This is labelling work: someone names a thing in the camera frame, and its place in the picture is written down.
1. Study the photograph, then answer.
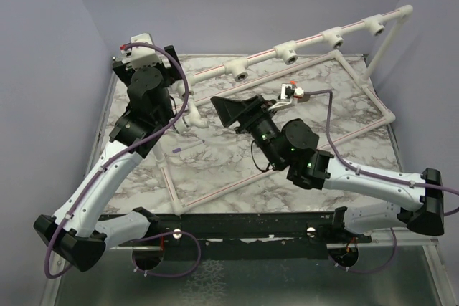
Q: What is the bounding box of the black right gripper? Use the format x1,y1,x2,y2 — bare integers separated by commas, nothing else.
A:
210,95,284,170

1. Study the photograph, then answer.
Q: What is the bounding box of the white plastic water faucet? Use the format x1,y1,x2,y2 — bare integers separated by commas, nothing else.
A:
174,88,209,134

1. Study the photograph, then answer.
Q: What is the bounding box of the white pipe frame with fittings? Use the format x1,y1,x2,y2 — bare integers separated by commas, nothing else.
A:
155,5,413,215

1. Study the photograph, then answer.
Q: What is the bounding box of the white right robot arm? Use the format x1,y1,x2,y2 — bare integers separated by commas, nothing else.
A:
211,90,445,242

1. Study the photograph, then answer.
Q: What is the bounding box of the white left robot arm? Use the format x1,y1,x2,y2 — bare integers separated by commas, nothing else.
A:
33,42,190,279

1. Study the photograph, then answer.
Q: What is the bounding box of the white pen purple tip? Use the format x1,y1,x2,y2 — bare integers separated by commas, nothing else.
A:
171,139,205,154

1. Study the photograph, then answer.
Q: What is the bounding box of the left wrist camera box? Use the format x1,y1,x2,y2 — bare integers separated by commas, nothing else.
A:
121,32,161,70

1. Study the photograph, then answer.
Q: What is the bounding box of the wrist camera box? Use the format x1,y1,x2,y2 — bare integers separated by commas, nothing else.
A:
269,83,306,111
121,32,161,70

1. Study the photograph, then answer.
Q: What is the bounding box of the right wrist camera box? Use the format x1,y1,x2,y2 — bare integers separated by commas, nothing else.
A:
269,83,306,111

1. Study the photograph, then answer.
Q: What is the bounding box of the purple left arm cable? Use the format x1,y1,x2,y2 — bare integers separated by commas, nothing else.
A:
44,43,202,280

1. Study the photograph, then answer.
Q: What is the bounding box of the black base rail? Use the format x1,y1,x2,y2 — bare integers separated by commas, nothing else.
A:
121,211,371,261

